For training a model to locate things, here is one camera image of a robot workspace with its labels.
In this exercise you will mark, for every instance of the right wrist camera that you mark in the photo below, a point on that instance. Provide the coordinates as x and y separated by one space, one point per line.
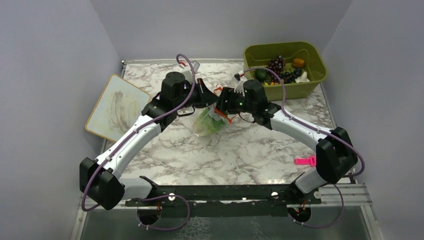
239 79

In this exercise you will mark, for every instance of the pink plastic clip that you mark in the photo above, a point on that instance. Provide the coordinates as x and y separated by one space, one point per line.
311 161

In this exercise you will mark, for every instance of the orange toy fruit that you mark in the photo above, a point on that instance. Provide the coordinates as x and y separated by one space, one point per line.
298 63

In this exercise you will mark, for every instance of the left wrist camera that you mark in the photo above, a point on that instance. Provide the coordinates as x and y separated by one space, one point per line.
186 70

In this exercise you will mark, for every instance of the green toy lettuce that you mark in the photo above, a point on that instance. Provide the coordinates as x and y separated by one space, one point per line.
208 123

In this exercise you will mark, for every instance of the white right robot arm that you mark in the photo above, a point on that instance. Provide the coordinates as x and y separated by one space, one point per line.
333 148

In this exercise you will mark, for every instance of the small whiteboard wooden frame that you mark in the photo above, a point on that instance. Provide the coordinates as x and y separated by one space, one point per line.
117 109

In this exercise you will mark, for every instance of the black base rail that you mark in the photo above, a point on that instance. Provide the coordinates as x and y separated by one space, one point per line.
214 201

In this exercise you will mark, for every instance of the green plastic bin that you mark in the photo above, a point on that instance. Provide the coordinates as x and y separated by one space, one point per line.
258 55

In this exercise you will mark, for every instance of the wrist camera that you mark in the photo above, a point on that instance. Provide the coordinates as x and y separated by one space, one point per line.
239 79
186 70

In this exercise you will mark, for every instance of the dark blue toy grapes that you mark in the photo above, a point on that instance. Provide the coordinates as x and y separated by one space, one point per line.
289 77

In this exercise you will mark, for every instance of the clear zip bag orange zipper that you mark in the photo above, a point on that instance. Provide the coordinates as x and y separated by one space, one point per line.
224 114

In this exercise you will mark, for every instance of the green toy avocado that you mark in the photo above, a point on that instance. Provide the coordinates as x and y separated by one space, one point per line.
261 74

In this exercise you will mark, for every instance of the white toy garlic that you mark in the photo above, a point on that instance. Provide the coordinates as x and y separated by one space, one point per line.
303 78

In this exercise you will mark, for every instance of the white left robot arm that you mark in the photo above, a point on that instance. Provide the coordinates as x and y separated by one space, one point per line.
99 179

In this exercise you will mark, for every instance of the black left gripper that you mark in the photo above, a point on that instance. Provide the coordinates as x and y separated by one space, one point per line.
206 96

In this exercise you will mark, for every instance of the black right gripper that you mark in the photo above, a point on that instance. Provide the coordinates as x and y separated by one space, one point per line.
228 95

